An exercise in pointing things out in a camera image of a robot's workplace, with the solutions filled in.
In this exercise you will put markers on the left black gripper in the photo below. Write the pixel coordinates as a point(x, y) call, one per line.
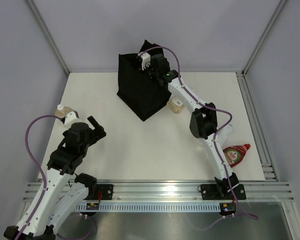
point(96, 133)

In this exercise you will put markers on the amber soap bottle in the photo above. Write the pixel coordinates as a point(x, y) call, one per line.
point(175, 105)
point(61, 111)

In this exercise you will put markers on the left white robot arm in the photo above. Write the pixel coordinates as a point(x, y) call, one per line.
point(48, 211)

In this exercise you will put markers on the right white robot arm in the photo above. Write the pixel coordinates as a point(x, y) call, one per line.
point(203, 123)

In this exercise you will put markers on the black canvas bag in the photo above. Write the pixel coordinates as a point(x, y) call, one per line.
point(144, 91)

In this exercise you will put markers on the white frosted bottle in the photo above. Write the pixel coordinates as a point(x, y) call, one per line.
point(224, 134)

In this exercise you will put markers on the red dish soap bottle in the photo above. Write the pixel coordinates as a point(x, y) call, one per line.
point(235, 154)

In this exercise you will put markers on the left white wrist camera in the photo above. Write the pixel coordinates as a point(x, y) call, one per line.
point(70, 119)

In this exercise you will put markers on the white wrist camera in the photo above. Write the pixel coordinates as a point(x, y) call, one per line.
point(70, 119)
point(145, 60)

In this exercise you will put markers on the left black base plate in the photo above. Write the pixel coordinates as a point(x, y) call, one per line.
point(101, 192)

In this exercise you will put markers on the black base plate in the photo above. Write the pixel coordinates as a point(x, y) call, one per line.
point(210, 191)
point(101, 192)

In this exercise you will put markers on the white slotted cable duct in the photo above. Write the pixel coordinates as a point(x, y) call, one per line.
point(149, 207)

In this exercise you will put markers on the aluminium mounting rail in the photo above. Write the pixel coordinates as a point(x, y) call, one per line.
point(174, 191)

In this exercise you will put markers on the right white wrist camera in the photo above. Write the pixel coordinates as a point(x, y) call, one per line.
point(145, 60)

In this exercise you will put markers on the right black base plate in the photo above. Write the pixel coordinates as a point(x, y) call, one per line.
point(210, 191)

